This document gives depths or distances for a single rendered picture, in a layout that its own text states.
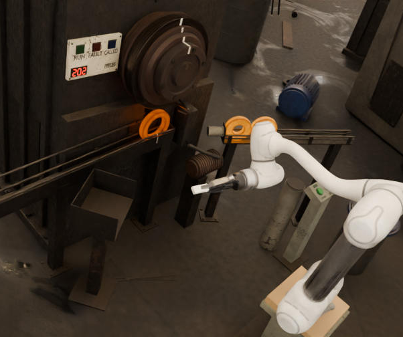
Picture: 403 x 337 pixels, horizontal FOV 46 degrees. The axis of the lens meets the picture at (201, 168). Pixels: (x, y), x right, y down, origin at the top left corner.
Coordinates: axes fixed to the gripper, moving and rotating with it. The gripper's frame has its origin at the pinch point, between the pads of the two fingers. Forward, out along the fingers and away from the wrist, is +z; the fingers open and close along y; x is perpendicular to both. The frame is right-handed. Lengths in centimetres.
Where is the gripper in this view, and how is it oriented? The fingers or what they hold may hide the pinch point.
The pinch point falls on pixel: (200, 188)
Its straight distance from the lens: 195.6
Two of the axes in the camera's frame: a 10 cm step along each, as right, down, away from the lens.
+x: -3.5, -8.7, 3.4
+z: -8.7, 1.6, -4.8
